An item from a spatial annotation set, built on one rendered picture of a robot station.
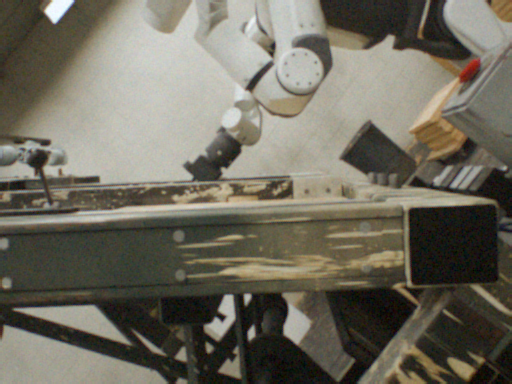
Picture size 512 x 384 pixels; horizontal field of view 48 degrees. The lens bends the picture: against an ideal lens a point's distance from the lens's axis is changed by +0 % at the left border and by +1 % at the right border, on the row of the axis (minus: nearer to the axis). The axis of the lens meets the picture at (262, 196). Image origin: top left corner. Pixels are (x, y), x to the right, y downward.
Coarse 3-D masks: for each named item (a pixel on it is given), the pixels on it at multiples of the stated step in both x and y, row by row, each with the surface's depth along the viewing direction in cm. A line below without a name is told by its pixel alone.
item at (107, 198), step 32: (0, 192) 151; (32, 192) 150; (64, 192) 150; (96, 192) 150; (128, 192) 149; (160, 192) 149; (192, 192) 149; (224, 192) 149; (256, 192) 148; (288, 192) 148; (320, 192) 148
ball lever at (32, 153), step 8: (32, 152) 96; (40, 152) 96; (32, 160) 96; (40, 160) 96; (40, 168) 98; (40, 176) 99; (48, 192) 101; (48, 200) 102; (48, 208) 102; (56, 208) 102
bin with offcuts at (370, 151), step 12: (360, 132) 602; (372, 132) 562; (348, 144) 605; (360, 144) 558; (372, 144) 559; (384, 144) 562; (396, 144) 575; (348, 156) 567; (360, 156) 562; (372, 156) 560; (384, 156) 560; (396, 156) 562; (408, 156) 570; (360, 168) 573; (372, 168) 565; (384, 168) 562; (396, 168) 561; (408, 168) 563
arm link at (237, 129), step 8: (232, 112) 162; (240, 112) 161; (224, 120) 163; (232, 120) 161; (240, 120) 160; (248, 120) 164; (224, 128) 168; (232, 128) 161; (240, 128) 162; (248, 128) 164; (256, 128) 167; (216, 136) 165; (224, 136) 163; (232, 136) 164; (240, 136) 163; (248, 136) 165; (256, 136) 167; (224, 144) 163; (232, 144) 163; (240, 144) 165; (248, 144) 167; (232, 152) 164; (240, 152) 166
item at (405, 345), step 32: (416, 288) 272; (448, 288) 77; (480, 288) 74; (352, 320) 101; (384, 320) 132; (416, 320) 80; (448, 320) 75; (480, 320) 75; (352, 352) 86; (384, 352) 82; (416, 352) 75; (448, 352) 75; (480, 352) 75
